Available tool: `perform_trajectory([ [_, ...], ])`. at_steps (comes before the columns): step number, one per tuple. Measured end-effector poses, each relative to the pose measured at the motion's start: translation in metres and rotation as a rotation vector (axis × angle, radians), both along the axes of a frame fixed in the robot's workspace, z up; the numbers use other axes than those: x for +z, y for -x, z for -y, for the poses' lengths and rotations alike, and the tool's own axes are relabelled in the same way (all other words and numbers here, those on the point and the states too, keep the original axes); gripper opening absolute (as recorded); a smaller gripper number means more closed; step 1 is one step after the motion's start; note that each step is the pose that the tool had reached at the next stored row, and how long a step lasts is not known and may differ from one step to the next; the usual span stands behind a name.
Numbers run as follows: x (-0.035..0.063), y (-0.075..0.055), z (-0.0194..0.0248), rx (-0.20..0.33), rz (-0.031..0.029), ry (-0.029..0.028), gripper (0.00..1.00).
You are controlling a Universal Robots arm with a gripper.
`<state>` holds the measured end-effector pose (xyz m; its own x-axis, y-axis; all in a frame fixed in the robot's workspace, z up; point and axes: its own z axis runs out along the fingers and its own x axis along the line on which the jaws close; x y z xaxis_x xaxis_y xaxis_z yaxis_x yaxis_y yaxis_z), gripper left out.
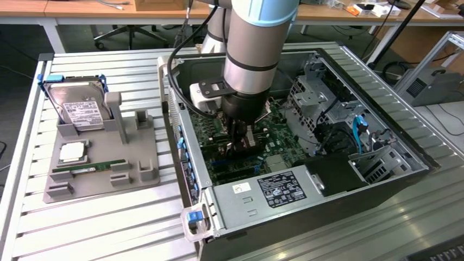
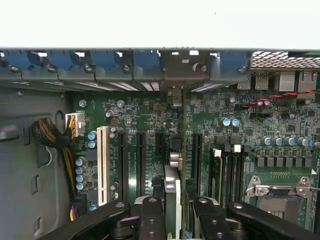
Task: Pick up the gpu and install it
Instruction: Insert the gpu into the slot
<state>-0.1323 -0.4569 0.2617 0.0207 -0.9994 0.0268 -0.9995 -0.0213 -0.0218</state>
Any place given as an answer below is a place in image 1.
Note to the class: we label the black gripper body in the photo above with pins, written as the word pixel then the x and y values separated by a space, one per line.
pixel 245 108

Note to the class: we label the graphics card with black cooler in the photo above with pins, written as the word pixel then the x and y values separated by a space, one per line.
pixel 250 151

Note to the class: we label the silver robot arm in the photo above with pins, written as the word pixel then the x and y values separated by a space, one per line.
pixel 254 40

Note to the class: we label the metal socket cover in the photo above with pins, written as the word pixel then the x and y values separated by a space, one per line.
pixel 267 110

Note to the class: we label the green motherboard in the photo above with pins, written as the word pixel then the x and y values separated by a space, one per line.
pixel 283 141

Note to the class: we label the blue expansion slot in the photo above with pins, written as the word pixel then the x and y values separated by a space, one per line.
pixel 219 163

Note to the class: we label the black expansion slot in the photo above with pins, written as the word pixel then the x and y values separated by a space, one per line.
pixel 239 176
pixel 235 169

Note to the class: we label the silver chipset heatsink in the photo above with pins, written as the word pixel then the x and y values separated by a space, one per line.
pixel 275 164

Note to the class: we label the silver disk bay cage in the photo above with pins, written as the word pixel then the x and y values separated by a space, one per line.
pixel 317 95

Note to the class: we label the black plastic shroud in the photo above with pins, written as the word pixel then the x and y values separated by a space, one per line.
pixel 334 176

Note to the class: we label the grey power supply unit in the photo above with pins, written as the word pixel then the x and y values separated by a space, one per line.
pixel 229 217

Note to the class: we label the blue plastic clip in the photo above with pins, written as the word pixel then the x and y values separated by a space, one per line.
pixel 193 218

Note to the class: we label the grey parts rack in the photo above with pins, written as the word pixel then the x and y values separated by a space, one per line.
pixel 106 155

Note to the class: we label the black open PC case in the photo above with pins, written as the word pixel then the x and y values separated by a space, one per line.
pixel 273 231

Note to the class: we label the black office chair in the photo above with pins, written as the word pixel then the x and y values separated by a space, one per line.
pixel 131 30

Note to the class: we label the perforated metal disk bay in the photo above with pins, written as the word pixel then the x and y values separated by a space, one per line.
pixel 394 160

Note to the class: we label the wooden desk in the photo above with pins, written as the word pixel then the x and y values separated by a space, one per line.
pixel 334 13
pixel 22 12

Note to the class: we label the silver CPU chip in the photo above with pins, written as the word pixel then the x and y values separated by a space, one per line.
pixel 73 151

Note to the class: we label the wooden box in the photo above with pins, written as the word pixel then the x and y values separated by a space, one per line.
pixel 159 5

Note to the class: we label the hard disk in blue caddy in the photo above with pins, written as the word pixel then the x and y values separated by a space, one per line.
pixel 74 92

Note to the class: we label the orange small box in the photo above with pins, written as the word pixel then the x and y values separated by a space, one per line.
pixel 354 11

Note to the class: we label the black white small device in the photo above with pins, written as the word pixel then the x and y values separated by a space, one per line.
pixel 363 6

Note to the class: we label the black tripod pole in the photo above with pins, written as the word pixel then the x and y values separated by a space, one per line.
pixel 399 31

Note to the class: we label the white box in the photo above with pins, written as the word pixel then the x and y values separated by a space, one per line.
pixel 385 11

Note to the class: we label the grey machine housing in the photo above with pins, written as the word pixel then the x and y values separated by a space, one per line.
pixel 435 89

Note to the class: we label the black monitor foot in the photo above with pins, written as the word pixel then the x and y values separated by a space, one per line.
pixel 399 3

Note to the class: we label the black keyboard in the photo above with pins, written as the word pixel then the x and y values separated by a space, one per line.
pixel 447 254

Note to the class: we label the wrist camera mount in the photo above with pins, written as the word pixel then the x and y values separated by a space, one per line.
pixel 203 98

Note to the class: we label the grey corner bracket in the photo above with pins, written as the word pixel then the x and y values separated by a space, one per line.
pixel 163 65

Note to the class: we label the clear corner bracket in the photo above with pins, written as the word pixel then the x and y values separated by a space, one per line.
pixel 193 234

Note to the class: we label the aluminium profile frame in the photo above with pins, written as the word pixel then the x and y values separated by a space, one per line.
pixel 433 54

